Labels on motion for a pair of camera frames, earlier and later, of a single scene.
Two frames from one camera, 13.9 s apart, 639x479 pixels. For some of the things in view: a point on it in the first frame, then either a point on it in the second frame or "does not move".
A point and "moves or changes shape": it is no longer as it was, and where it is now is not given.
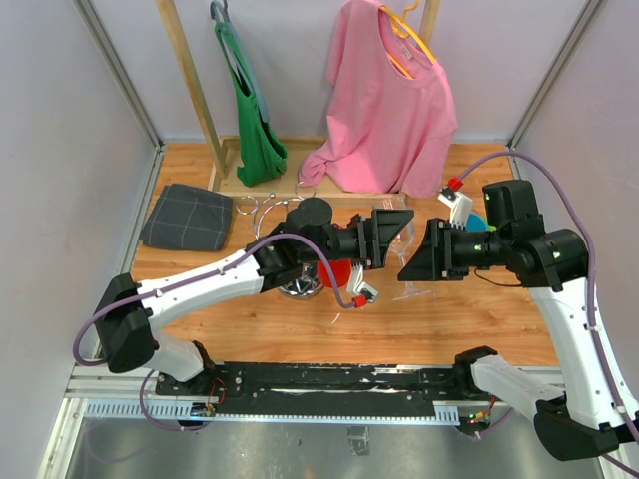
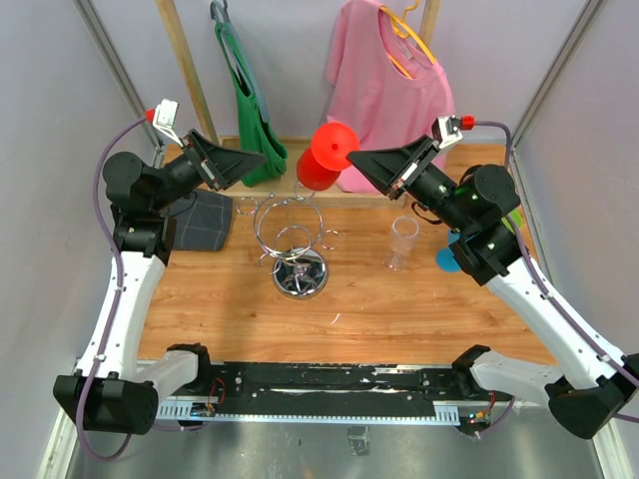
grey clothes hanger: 220,14 does not move
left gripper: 375,234 -> 224,166
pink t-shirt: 391,118 does not move
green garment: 261,157 does not move
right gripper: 436,259 -> 386,168
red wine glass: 341,270 -> 319,167
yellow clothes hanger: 400,27 does not move
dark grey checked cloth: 189,217 does not move
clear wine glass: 402,241 moves or changes shape
